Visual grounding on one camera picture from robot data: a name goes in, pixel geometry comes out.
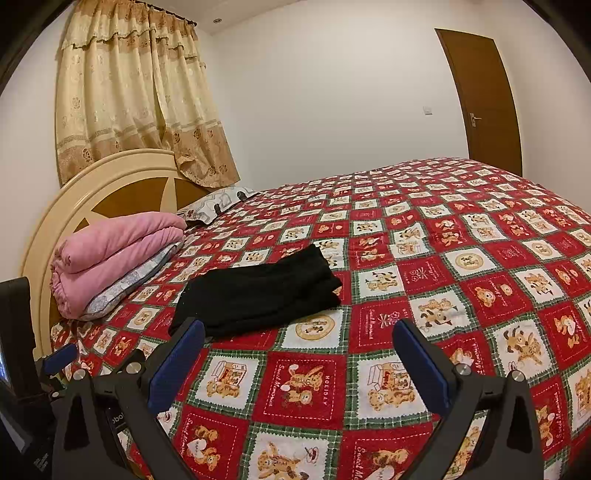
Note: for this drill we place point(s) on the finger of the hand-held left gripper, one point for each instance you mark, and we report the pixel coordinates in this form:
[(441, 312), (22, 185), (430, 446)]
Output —
[(60, 357)]

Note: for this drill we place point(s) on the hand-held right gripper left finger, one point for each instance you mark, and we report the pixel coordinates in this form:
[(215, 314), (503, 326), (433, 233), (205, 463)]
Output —
[(178, 364)]

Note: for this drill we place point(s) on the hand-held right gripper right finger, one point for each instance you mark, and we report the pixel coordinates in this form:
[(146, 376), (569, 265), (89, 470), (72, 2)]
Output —
[(425, 364)]

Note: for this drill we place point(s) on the dark curtain rod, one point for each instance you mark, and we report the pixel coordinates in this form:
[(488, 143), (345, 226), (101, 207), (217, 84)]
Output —
[(180, 16)]

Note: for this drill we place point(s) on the black pants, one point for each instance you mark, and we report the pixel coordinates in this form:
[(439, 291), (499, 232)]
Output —
[(258, 290)]

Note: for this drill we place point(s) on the cream wooden headboard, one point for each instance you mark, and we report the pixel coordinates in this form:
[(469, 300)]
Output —
[(69, 198)]

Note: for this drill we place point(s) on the red checked printed blanket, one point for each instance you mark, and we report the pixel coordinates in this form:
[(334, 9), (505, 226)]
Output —
[(415, 230)]

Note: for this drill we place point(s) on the pink folded quilt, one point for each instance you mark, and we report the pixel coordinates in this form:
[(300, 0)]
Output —
[(111, 258)]

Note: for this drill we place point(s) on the brown wooden door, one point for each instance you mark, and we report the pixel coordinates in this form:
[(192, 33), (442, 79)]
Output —
[(485, 92)]

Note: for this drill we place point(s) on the beige patterned curtain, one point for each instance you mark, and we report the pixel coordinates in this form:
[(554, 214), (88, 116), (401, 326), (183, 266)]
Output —
[(134, 92)]

